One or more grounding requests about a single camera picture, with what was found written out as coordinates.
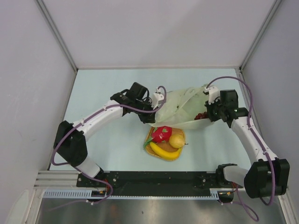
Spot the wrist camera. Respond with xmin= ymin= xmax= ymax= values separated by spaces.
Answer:
xmin=151 ymin=92 xmax=164 ymax=109
xmin=203 ymin=86 xmax=220 ymax=105

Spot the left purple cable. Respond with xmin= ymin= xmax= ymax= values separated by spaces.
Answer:
xmin=42 ymin=85 xmax=167 ymax=212

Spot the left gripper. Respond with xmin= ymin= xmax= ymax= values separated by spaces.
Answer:
xmin=133 ymin=98 xmax=158 ymax=124

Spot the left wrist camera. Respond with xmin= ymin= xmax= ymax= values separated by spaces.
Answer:
xmin=151 ymin=92 xmax=164 ymax=109

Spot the white cable duct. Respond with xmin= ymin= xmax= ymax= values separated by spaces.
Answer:
xmin=43 ymin=189 xmax=235 ymax=200

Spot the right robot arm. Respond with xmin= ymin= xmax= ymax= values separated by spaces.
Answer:
xmin=204 ymin=86 xmax=290 ymax=198

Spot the yellow banana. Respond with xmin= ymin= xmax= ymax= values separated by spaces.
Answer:
xmin=149 ymin=142 xmax=182 ymax=161

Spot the red dragon fruit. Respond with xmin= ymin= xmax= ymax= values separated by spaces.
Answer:
xmin=143 ymin=126 xmax=172 ymax=148

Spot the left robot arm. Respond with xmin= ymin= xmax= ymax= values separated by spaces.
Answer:
xmin=53 ymin=82 xmax=165 ymax=187

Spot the red grapes bunch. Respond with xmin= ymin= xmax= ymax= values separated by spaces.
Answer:
xmin=194 ymin=112 xmax=208 ymax=120

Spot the yellow pear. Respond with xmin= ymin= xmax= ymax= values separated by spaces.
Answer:
xmin=168 ymin=134 xmax=187 ymax=149

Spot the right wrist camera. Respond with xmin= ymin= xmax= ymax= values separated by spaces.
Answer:
xmin=203 ymin=86 xmax=220 ymax=105

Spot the translucent plastic bag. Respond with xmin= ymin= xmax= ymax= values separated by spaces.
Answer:
xmin=151 ymin=86 xmax=214 ymax=130

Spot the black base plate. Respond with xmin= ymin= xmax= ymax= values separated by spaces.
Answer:
xmin=77 ymin=170 xmax=243 ymax=197

